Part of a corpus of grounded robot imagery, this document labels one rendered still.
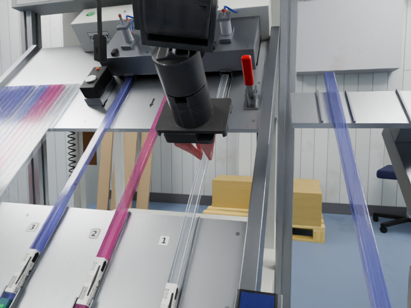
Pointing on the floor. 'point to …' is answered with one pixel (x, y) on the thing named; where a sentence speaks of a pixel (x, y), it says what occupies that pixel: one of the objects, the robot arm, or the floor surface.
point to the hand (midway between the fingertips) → (205, 154)
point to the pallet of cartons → (229, 209)
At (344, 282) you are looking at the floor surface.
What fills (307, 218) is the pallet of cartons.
